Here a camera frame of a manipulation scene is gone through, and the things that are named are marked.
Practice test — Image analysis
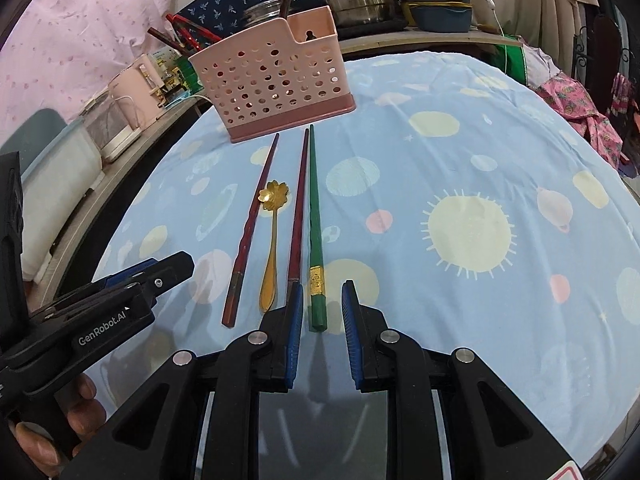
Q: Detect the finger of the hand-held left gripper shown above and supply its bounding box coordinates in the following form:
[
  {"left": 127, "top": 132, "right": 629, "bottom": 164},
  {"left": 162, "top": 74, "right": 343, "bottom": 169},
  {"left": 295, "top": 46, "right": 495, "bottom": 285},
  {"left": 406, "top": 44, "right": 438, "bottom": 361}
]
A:
[
  {"left": 27, "top": 252, "right": 196, "bottom": 323},
  {"left": 52, "top": 258, "right": 162, "bottom": 306}
]

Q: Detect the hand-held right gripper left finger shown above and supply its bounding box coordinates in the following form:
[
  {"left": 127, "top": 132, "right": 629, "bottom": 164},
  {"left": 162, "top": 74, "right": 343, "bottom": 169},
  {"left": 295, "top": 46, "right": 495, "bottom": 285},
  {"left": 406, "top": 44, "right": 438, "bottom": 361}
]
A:
[{"left": 60, "top": 284, "right": 306, "bottom": 480}]

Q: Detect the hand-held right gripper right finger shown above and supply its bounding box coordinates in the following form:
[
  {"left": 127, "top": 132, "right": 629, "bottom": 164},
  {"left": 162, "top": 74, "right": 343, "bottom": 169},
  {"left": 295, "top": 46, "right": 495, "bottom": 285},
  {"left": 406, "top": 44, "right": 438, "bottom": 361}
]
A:
[{"left": 341, "top": 280, "right": 581, "bottom": 480}]

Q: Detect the gold flower-shaped spoon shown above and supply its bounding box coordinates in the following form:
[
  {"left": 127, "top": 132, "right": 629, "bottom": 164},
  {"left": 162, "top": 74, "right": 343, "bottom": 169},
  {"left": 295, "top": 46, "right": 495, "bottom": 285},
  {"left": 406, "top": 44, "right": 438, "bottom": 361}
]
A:
[{"left": 257, "top": 180, "right": 292, "bottom": 315}]

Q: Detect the green gold-banded chopstick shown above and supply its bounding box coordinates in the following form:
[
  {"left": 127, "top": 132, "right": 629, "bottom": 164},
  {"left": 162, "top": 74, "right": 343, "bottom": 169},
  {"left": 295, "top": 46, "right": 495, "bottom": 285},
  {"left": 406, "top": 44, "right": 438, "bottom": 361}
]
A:
[{"left": 306, "top": 124, "right": 328, "bottom": 333}]

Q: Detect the pink perforated utensil holder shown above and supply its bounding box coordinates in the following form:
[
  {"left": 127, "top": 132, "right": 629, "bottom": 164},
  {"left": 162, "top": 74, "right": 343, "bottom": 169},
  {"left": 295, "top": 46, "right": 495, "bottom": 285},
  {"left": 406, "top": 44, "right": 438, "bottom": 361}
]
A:
[{"left": 187, "top": 6, "right": 357, "bottom": 145}]

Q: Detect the person's left hand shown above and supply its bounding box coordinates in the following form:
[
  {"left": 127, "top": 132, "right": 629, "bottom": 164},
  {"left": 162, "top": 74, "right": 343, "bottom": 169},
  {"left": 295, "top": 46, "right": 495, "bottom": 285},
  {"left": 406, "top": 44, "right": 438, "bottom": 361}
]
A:
[{"left": 12, "top": 374, "right": 108, "bottom": 467}]

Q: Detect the white dish drainer bin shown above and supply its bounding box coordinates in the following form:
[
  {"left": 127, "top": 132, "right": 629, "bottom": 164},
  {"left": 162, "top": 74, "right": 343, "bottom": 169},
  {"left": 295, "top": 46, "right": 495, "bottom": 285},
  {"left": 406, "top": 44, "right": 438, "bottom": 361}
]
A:
[{"left": 0, "top": 107, "right": 103, "bottom": 281}]

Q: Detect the pink electric kettle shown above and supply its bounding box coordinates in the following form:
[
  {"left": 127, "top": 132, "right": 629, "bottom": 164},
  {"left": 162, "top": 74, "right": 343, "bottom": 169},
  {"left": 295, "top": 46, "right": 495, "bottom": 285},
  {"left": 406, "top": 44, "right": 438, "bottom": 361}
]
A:
[{"left": 107, "top": 54, "right": 163, "bottom": 128}]

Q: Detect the green tin can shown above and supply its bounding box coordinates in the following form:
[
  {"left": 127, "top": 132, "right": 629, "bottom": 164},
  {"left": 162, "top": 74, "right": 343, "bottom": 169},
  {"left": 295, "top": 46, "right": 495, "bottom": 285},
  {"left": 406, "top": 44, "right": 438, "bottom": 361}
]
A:
[{"left": 167, "top": 47, "right": 201, "bottom": 96}]

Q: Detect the pink printed curtain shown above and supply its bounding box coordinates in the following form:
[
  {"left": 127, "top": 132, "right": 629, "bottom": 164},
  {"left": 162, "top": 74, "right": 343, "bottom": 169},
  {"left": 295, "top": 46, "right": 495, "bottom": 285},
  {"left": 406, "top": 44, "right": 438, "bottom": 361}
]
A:
[{"left": 0, "top": 0, "right": 211, "bottom": 126}]

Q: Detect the steel rice cooker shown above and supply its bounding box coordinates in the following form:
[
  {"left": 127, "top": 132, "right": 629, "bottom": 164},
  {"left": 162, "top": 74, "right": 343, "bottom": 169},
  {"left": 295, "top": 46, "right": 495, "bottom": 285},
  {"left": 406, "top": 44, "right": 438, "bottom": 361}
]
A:
[{"left": 240, "top": 0, "right": 286, "bottom": 28}]

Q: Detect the black induction cooker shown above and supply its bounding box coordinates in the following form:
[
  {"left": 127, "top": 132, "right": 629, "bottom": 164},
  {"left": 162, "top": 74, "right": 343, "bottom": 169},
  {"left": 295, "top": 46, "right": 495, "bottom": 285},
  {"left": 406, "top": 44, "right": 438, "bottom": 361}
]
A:
[{"left": 335, "top": 17, "right": 408, "bottom": 38}]

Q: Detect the green cloth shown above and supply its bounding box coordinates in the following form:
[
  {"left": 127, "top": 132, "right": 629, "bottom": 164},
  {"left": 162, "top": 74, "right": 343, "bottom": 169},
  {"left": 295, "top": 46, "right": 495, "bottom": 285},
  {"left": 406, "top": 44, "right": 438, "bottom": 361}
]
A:
[{"left": 492, "top": 35, "right": 528, "bottom": 86}]

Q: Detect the pink patterned cloth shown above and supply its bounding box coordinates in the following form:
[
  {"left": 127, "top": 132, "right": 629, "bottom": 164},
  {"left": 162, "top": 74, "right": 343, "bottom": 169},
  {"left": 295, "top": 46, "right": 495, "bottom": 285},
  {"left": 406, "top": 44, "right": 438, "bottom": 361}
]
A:
[{"left": 535, "top": 72, "right": 623, "bottom": 171}]

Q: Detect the white cloth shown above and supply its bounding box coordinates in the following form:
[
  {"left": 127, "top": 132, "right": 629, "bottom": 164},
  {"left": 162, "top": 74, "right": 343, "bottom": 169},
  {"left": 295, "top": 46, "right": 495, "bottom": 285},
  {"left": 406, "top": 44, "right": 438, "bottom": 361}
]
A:
[{"left": 522, "top": 45, "right": 556, "bottom": 91}]

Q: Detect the blue casserole dish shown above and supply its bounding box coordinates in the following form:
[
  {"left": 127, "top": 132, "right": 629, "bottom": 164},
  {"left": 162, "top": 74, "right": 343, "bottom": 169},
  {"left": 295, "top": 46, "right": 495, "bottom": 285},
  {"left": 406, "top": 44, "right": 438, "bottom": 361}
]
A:
[{"left": 412, "top": 2, "right": 473, "bottom": 32}]

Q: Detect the black metal chair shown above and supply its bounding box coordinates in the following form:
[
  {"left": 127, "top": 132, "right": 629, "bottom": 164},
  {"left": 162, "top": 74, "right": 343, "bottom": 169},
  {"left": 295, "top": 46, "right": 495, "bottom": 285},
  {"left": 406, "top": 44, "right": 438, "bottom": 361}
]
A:
[{"left": 572, "top": 12, "right": 631, "bottom": 116}]

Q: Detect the white cable with switch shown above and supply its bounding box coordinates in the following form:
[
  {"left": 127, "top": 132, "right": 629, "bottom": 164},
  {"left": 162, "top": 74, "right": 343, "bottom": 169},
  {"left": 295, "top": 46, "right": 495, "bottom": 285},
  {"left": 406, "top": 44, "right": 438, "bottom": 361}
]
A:
[{"left": 462, "top": 0, "right": 506, "bottom": 76}]

